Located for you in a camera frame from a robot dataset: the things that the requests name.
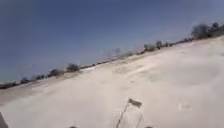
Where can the row of trees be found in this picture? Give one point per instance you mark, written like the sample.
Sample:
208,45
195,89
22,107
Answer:
72,67

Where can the robot's own part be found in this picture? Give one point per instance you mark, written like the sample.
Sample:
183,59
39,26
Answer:
148,127
72,127

